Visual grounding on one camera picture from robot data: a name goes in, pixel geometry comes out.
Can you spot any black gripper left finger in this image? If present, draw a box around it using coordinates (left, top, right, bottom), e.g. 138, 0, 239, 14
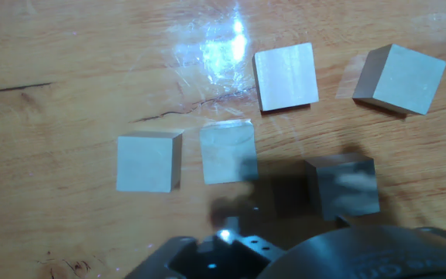
124, 215, 286, 279

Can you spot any light wooden cube block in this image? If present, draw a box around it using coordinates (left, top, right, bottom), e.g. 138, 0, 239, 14
252, 42, 320, 112
115, 130, 184, 194
352, 43, 446, 116
304, 152, 381, 222
199, 119, 259, 185

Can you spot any varnished wooden board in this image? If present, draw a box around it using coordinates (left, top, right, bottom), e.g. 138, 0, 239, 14
0, 0, 446, 279

